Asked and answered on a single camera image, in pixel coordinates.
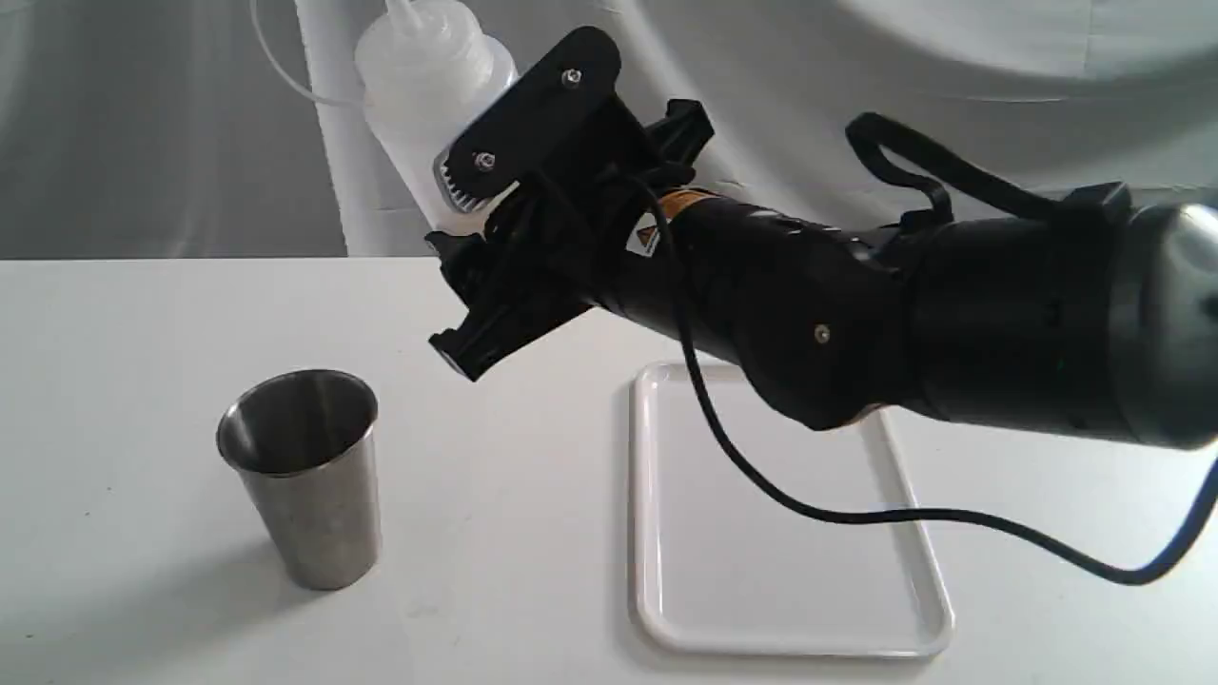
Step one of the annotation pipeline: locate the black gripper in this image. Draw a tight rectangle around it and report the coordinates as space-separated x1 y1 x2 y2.
425 26 695 382

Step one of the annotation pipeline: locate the clear plastic squeeze bottle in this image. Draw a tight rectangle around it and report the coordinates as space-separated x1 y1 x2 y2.
248 0 520 236

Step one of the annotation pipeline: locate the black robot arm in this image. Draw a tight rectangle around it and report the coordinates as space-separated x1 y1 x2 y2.
429 27 1217 449

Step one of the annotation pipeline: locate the stainless steel cup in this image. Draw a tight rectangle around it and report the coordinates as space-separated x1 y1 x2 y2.
216 368 382 594

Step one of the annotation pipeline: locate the white plastic tray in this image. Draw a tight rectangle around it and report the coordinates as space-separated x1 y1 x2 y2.
630 362 955 659

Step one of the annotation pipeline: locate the grey fabric backdrop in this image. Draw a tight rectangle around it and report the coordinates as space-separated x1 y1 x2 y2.
1 1 1216 260

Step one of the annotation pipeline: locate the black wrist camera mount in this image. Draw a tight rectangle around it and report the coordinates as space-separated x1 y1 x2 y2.
644 99 717 167

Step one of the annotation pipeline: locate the black cable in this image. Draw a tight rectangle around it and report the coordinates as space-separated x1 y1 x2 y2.
609 166 1218 586

